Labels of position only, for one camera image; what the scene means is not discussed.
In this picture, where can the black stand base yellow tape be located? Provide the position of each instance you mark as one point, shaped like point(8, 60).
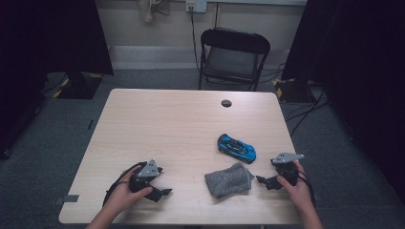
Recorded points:
point(293, 92)
point(79, 89)

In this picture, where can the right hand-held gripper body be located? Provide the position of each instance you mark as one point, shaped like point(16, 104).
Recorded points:
point(286, 168)

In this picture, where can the round black table grommet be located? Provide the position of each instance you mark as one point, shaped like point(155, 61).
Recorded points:
point(226, 103)

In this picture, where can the grey tape piece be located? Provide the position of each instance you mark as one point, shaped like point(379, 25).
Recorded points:
point(68, 198)

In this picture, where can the person's left hand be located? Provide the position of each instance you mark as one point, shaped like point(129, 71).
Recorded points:
point(122, 197)

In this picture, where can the black curtain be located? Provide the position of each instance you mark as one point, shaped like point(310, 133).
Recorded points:
point(47, 47)
point(359, 63)

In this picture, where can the person's right hand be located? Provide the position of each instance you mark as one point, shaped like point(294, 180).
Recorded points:
point(299, 195)

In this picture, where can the white wall socket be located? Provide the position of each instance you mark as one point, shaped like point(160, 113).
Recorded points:
point(196, 5)

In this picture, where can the beige hanging cloth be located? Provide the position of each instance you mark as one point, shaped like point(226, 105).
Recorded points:
point(149, 8)

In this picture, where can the black floor tape strip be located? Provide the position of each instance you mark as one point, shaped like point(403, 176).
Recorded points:
point(90, 124)

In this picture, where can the blue toy car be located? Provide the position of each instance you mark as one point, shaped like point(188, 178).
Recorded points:
point(236, 148)

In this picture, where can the black folding chair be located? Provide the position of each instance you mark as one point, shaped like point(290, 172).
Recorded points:
point(230, 62)

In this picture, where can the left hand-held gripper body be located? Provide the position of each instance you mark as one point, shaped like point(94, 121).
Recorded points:
point(148, 171)

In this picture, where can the grey cloth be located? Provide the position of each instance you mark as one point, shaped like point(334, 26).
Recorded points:
point(227, 181)

